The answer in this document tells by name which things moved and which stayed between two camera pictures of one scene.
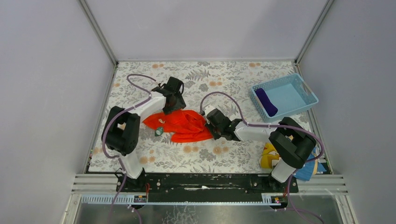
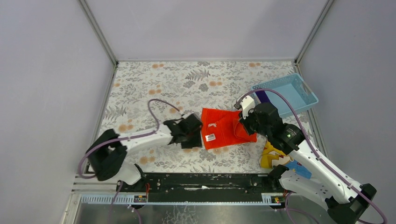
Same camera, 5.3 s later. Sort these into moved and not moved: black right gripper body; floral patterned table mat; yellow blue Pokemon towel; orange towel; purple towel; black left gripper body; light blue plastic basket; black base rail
Moved: black left gripper body; orange towel; black right gripper body
Not moved: black base rail; purple towel; light blue plastic basket; floral patterned table mat; yellow blue Pokemon towel
